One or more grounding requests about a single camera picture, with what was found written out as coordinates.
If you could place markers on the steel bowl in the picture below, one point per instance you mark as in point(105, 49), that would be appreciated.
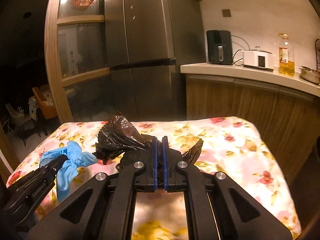
point(311, 75)

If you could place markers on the black plastic bag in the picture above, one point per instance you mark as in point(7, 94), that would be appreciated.
point(119, 136)

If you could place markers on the orange chair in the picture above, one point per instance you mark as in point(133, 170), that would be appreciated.
point(45, 108)

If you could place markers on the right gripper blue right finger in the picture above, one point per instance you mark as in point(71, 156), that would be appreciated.
point(165, 146)

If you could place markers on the wooden lower cabinets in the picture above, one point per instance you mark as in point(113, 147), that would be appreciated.
point(287, 120)

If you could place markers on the wooden glass sliding door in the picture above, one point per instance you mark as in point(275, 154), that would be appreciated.
point(76, 61)

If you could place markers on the wall socket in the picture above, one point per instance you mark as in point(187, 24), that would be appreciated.
point(226, 13)

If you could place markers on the white rice cooker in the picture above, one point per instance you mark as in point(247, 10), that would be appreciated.
point(258, 59)

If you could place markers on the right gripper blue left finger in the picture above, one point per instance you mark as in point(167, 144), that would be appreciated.
point(154, 162)

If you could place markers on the black air fryer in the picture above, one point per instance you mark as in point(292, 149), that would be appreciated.
point(219, 44)

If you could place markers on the blue glove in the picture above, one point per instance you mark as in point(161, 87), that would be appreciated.
point(69, 170)

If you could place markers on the cooking oil bottle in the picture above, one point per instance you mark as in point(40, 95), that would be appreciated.
point(286, 55)

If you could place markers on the dark grey refrigerator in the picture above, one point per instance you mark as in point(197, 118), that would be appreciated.
point(147, 41)

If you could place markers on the floral tablecloth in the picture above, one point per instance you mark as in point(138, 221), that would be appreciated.
point(230, 144)

